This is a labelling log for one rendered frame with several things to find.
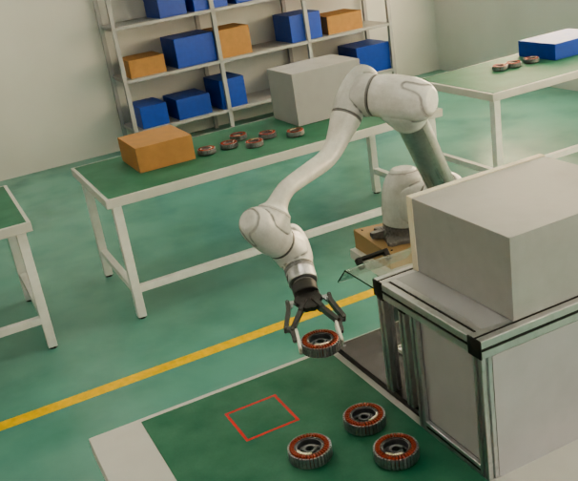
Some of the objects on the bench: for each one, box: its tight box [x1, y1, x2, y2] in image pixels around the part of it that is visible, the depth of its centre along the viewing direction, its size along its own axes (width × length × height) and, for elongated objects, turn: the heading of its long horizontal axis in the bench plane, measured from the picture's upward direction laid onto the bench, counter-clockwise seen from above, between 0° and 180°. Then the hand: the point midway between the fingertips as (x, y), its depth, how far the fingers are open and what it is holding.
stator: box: [342, 403, 386, 436], centre depth 215 cm, size 11×11×4 cm
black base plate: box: [338, 322, 420, 417], centre depth 246 cm, size 47×64×2 cm
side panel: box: [409, 316, 500, 481], centre depth 195 cm, size 28×3×32 cm, turn 46°
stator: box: [287, 433, 333, 470], centre depth 206 cm, size 11×11×4 cm
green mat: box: [141, 355, 488, 481], centre depth 204 cm, size 94×61×1 cm, turn 46°
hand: (319, 342), depth 230 cm, fingers closed on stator, 11 cm apart
